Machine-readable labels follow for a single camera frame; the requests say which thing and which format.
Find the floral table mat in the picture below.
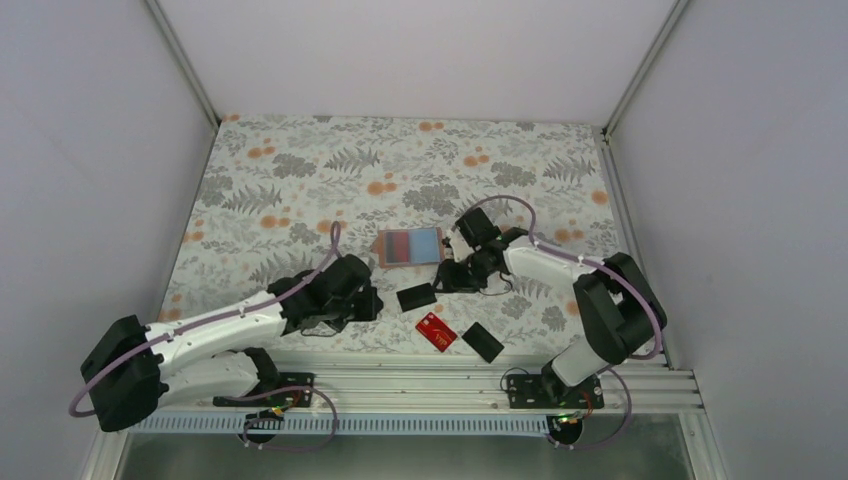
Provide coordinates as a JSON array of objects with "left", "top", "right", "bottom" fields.
[{"left": 159, "top": 115, "right": 621, "bottom": 354}]

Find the red VIP card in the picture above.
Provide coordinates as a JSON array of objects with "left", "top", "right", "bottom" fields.
[
  {"left": 383, "top": 230, "right": 410, "bottom": 265},
  {"left": 415, "top": 312, "right": 457, "bottom": 353}
]

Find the black card right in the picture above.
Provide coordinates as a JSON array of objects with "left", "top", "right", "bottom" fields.
[{"left": 462, "top": 322, "right": 504, "bottom": 364}]

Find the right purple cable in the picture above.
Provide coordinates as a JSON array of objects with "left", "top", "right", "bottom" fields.
[{"left": 463, "top": 195, "right": 665, "bottom": 453}]

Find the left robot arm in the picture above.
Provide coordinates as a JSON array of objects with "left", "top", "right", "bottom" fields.
[{"left": 80, "top": 255, "right": 384, "bottom": 432}]

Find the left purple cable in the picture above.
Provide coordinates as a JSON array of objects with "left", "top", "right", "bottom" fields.
[{"left": 68, "top": 221, "right": 342, "bottom": 455}]

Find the black card centre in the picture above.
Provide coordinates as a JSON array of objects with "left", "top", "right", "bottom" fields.
[{"left": 396, "top": 283, "right": 437, "bottom": 313}]

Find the purple cable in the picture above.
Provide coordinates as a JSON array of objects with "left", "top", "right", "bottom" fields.
[
  {"left": 68, "top": 221, "right": 342, "bottom": 455},
  {"left": 463, "top": 195, "right": 665, "bottom": 453}
]

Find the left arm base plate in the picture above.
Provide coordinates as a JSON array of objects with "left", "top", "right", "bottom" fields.
[{"left": 212, "top": 372, "right": 315, "bottom": 409}]

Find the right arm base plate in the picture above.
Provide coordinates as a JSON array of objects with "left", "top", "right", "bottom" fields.
[{"left": 503, "top": 373, "right": 605, "bottom": 410}]

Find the aluminium rail frame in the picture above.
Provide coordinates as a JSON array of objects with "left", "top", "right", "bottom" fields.
[{"left": 84, "top": 337, "right": 727, "bottom": 479}]

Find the black card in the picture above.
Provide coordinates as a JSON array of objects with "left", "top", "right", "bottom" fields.
[
  {"left": 396, "top": 283, "right": 437, "bottom": 313},
  {"left": 462, "top": 322, "right": 504, "bottom": 364}
]

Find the brown leather card holder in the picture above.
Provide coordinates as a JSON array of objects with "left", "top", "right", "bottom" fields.
[{"left": 372, "top": 227, "right": 444, "bottom": 268}]

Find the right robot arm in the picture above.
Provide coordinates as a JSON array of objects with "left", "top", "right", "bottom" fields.
[{"left": 436, "top": 207, "right": 667, "bottom": 407}]

